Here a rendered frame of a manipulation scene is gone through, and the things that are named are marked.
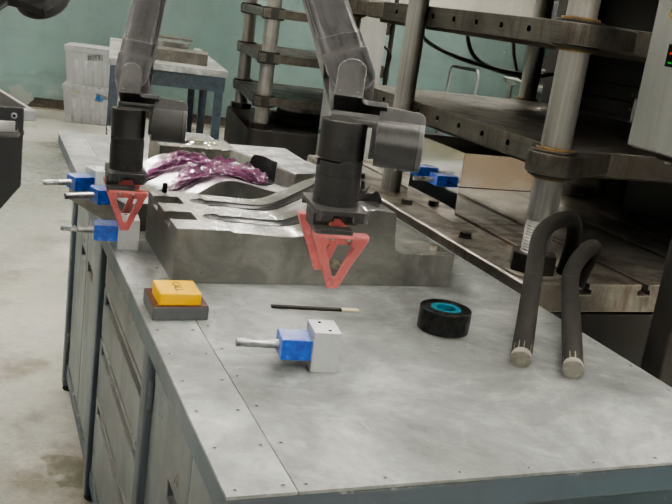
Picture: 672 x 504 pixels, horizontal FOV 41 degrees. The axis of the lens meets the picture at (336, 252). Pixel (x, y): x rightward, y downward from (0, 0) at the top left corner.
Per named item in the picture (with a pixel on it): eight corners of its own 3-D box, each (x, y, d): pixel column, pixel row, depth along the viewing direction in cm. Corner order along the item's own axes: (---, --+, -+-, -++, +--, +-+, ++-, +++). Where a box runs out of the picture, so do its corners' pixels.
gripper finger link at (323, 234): (349, 277, 116) (358, 207, 114) (362, 295, 110) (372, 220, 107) (297, 274, 115) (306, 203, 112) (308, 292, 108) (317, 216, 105)
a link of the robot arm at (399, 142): (338, 96, 118) (340, 56, 110) (425, 108, 117) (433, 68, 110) (325, 175, 113) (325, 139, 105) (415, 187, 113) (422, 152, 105)
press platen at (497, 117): (539, 243, 173) (557, 153, 168) (315, 129, 288) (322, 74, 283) (845, 255, 204) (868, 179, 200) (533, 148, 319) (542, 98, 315)
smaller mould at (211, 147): (157, 172, 223) (159, 145, 221) (147, 160, 236) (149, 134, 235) (235, 177, 231) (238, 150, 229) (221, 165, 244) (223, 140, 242)
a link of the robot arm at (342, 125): (325, 106, 112) (321, 110, 106) (380, 113, 112) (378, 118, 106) (318, 160, 114) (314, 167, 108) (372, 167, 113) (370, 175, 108)
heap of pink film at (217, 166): (173, 196, 174) (176, 156, 172) (132, 175, 188) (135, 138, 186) (281, 193, 191) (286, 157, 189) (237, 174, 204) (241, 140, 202)
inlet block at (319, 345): (235, 369, 112) (240, 329, 111) (231, 353, 117) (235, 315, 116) (336, 373, 116) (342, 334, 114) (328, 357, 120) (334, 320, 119)
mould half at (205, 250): (172, 283, 142) (179, 200, 138) (144, 237, 165) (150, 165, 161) (449, 287, 161) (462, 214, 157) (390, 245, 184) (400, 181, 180)
